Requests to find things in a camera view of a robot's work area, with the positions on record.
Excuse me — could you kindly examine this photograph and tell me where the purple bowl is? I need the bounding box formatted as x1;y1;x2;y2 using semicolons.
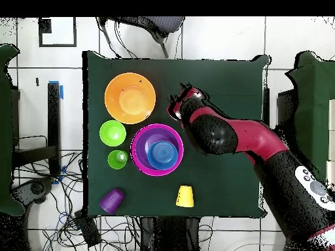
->
135;127;181;170

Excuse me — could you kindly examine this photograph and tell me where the small blue bowl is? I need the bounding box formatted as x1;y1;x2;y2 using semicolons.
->
147;141;179;171

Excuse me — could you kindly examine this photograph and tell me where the large pink bowl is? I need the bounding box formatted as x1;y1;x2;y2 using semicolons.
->
130;123;185;177

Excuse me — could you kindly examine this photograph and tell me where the yellow cup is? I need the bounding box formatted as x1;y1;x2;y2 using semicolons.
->
175;185;195;209

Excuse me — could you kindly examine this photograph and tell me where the large orange bowl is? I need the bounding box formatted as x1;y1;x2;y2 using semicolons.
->
104;72;157;126

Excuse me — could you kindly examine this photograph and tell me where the grey office chair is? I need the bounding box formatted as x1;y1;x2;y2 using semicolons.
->
97;16;186;59

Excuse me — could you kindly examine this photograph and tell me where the small green bowl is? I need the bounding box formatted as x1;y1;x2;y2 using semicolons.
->
99;119;128;148

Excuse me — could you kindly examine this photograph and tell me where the green cup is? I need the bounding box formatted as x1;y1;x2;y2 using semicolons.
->
107;149;130;170

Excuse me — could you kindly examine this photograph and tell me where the dark green tablecloth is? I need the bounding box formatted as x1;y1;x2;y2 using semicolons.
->
81;50;271;220

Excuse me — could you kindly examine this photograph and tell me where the blue tape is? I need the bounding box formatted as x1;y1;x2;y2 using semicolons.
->
48;80;64;101

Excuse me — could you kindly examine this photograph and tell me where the purple cup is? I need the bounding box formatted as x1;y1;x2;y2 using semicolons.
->
98;188;126;215

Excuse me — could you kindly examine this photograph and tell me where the black metal stand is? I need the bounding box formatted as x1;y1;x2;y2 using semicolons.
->
11;82;62;176

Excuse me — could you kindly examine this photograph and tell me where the green-clothed side table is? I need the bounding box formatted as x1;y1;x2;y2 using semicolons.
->
285;51;335;184
0;43;25;217

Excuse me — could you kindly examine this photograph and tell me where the black power strip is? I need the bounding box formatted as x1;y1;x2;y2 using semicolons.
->
73;209;102;248

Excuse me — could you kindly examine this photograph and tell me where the black caster leg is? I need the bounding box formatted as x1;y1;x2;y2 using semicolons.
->
10;176;55;205

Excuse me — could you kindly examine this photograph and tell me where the black square frame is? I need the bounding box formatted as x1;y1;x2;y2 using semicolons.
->
38;17;78;48

